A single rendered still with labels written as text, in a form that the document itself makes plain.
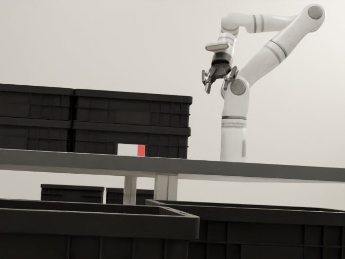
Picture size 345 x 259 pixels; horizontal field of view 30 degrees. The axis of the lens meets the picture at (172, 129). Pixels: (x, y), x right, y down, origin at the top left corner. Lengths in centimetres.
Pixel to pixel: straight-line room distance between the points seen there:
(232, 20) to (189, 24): 319
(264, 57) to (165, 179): 79
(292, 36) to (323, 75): 341
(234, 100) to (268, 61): 20
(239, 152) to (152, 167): 63
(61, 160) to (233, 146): 78
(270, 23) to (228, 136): 47
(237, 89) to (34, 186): 331
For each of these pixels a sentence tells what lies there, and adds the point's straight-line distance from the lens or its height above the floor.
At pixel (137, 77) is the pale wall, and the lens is 548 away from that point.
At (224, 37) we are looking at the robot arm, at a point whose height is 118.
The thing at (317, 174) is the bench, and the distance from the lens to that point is 186.
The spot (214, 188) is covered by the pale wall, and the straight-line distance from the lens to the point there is 550.
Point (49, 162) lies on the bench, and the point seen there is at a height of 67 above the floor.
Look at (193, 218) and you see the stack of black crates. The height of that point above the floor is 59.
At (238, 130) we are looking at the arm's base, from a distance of 232.
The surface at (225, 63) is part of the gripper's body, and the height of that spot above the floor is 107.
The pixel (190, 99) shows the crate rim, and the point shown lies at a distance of 218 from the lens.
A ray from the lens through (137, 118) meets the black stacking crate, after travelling 216.
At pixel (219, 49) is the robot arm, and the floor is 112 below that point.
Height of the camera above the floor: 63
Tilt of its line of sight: 5 degrees up
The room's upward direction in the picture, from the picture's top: 3 degrees clockwise
